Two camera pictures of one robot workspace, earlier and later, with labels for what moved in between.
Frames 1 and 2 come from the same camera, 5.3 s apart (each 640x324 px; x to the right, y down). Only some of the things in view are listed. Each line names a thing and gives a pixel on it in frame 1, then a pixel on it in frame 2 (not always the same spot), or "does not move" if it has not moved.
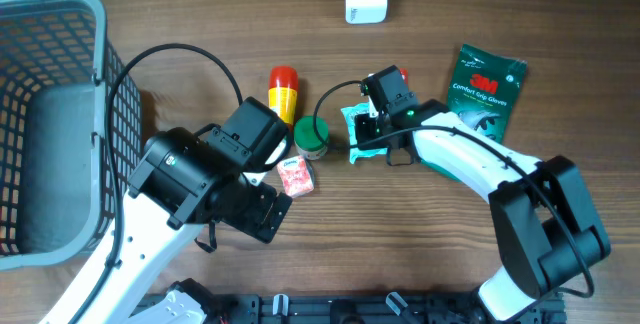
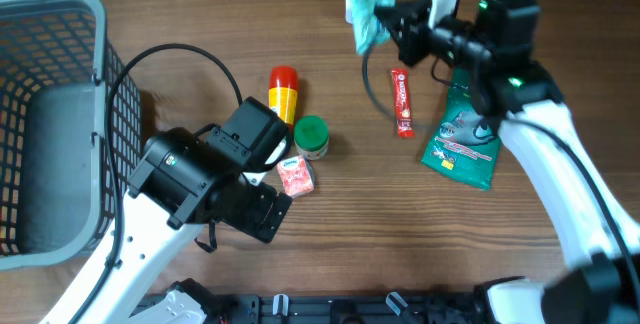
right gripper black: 362,127 -> 409,15
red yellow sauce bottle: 283,93 does not move
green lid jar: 307,141 does not move
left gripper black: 252,221 does not move
